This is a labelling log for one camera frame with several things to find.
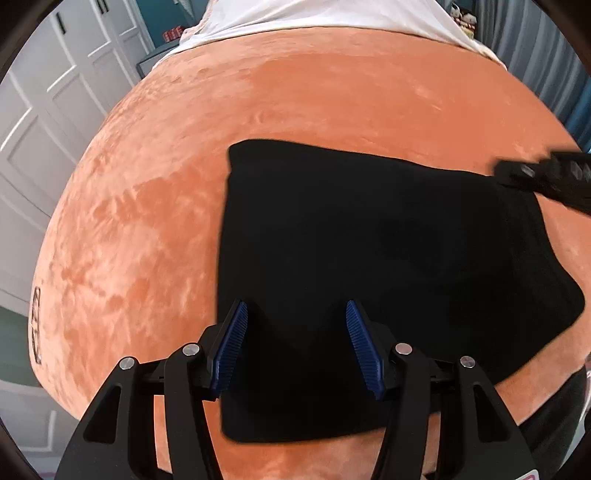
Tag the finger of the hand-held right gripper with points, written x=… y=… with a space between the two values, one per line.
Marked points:
x=549 y=177

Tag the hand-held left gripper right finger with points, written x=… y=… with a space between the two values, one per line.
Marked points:
x=364 y=350

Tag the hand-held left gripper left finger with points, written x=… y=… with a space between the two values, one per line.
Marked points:
x=231 y=350

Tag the black pants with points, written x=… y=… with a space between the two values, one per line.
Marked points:
x=369 y=230

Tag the blue curtain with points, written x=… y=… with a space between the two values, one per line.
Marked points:
x=577 y=120

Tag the grey curtain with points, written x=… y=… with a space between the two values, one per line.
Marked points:
x=517 y=46

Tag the orange plush blanket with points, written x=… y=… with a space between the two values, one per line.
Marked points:
x=161 y=207

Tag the person's dark clothing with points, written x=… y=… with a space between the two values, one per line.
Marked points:
x=554 y=415

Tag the white wardrobe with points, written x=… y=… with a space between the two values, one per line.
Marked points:
x=46 y=115

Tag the grey nightstand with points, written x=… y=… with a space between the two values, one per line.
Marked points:
x=150 y=62

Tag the red box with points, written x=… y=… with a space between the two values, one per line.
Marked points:
x=173 y=34

